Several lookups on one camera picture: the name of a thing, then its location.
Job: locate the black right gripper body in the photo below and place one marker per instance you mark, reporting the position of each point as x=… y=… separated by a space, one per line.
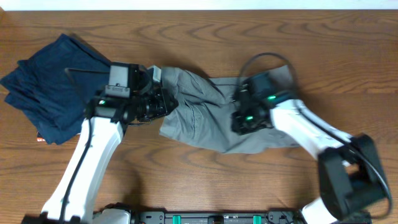
x=246 y=122

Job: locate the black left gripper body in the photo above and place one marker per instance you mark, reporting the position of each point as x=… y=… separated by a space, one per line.
x=148 y=107

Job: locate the grey shorts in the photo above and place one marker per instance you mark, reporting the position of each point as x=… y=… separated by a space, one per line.
x=203 y=115

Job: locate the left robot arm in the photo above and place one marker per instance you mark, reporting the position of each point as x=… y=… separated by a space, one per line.
x=133 y=96

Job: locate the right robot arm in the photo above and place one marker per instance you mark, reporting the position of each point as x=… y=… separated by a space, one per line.
x=350 y=172

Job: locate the folded dark navy garment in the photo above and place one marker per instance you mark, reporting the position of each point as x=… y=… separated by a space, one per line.
x=52 y=87

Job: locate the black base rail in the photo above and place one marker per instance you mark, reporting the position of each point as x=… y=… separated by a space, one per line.
x=271 y=217

